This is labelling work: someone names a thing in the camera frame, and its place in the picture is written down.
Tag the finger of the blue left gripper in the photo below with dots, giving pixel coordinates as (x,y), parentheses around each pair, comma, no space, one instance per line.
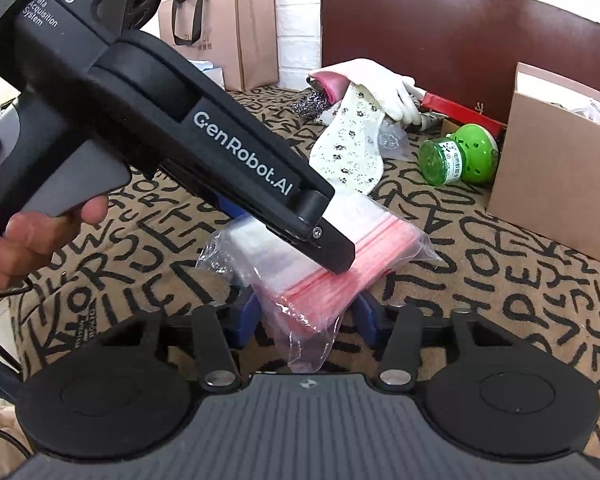
(229,208)

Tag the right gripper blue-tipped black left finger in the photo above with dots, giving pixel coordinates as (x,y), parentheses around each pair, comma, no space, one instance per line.
(218,330)

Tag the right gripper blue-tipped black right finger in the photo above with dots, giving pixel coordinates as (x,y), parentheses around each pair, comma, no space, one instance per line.
(396,332)

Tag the white floral sleep mask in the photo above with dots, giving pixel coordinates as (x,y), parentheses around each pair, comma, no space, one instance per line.
(347,151)

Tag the person's left hand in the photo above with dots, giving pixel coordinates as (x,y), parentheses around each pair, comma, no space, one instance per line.
(31,239)

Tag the tissue pack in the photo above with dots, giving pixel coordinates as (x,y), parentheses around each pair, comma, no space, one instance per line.
(215,73)

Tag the pink paper shopping bag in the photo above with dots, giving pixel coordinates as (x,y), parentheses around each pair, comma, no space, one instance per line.
(238,36)

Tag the green plastic jar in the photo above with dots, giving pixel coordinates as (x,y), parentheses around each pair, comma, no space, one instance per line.
(470,154)

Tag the white glove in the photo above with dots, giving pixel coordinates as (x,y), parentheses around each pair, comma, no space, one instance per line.
(393,92)

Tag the red flat box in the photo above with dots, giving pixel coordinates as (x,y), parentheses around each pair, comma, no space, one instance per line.
(462,114)

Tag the pink cardboard box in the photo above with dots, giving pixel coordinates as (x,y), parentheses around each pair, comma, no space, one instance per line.
(548,179)

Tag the dark red headboard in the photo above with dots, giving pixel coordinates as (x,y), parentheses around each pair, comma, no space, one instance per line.
(464,50)

